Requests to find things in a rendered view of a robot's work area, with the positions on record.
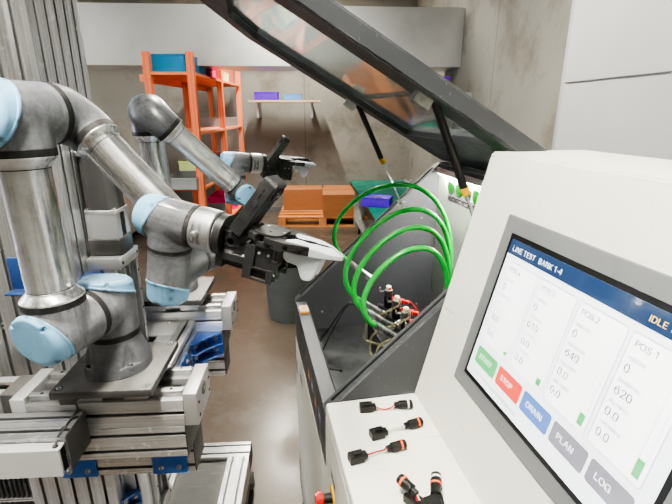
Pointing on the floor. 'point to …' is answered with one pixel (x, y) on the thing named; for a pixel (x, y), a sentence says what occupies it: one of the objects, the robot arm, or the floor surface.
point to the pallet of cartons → (316, 205)
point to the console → (464, 276)
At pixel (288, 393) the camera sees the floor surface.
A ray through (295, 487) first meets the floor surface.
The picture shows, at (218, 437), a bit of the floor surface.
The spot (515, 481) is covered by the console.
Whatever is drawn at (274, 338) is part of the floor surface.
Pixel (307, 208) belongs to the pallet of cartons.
